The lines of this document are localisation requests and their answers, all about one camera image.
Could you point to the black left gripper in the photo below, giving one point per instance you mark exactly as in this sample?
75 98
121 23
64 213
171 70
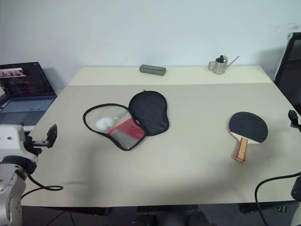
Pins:
29 143

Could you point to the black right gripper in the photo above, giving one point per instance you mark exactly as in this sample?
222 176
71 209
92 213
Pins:
297 124

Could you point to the table tennis paddle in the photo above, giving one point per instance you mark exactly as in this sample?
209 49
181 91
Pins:
249 127

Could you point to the black red paddle case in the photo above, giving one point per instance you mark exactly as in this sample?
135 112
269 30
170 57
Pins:
150 110

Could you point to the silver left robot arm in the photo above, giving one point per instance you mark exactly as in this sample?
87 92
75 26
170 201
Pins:
9 188

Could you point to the white side desk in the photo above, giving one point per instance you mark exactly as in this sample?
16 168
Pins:
29 127

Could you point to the black office chair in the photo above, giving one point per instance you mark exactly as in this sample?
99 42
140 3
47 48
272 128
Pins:
290 70

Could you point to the open laptop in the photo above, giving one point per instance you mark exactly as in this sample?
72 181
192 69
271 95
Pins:
23 94

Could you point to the metal watering can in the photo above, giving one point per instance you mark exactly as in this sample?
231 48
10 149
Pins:
219 67

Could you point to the grey rectangular block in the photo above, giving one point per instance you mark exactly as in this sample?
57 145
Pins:
152 70

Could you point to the black table underframe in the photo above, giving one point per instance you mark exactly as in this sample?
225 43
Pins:
164 208

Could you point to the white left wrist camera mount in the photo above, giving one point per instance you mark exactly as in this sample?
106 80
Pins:
11 141

